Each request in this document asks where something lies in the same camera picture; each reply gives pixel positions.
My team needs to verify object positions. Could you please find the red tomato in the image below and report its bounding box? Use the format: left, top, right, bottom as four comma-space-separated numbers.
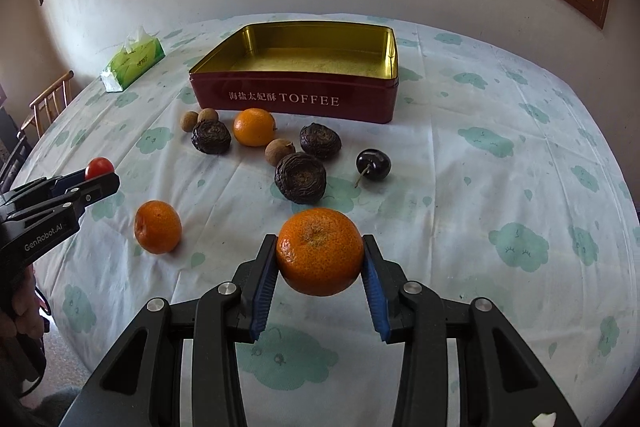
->
85, 157, 115, 180

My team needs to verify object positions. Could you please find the large orange mandarin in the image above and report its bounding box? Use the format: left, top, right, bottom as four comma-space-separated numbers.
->
134, 199, 182, 255

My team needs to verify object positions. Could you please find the small mandarin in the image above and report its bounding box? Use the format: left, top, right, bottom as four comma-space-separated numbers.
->
277, 208, 363, 297

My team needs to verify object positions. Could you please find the dark cherry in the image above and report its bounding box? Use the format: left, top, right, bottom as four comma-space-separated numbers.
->
355, 148, 392, 187

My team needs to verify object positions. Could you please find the left hand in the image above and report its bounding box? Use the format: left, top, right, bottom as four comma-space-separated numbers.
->
1, 265, 44, 362

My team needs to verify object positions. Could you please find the wooden chair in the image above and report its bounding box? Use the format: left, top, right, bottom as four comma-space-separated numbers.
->
17, 70, 75, 138

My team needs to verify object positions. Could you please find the left longan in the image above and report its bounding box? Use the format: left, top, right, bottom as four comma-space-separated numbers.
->
180, 110, 198, 133

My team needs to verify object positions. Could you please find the longan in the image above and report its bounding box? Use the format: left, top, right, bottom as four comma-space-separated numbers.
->
180, 110, 198, 133
198, 108, 219, 122
265, 139, 296, 167

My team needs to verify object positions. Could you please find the large dried date left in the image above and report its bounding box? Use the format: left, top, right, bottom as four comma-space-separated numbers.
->
191, 120, 231, 155

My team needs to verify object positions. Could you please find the large dried date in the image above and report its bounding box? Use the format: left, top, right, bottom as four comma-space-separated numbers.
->
274, 152, 326, 205
191, 120, 231, 155

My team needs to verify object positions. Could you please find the green tissue pack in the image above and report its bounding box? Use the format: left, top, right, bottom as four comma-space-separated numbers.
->
100, 26, 165, 93

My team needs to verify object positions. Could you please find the small orange by tin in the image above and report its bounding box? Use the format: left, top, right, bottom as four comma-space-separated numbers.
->
233, 108, 277, 147

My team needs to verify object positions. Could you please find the cloud print tablecloth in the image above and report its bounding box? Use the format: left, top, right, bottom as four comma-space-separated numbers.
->
17, 16, 639, 426

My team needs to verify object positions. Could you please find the large dried date right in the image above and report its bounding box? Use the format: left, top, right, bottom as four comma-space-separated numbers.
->
274, 152, 326, 205

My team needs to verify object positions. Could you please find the small dried date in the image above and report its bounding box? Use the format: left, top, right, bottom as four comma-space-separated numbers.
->
299, 122, 342, 160

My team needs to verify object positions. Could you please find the red toffee tin box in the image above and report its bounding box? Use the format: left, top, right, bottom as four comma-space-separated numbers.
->
189, 20, 399, 124

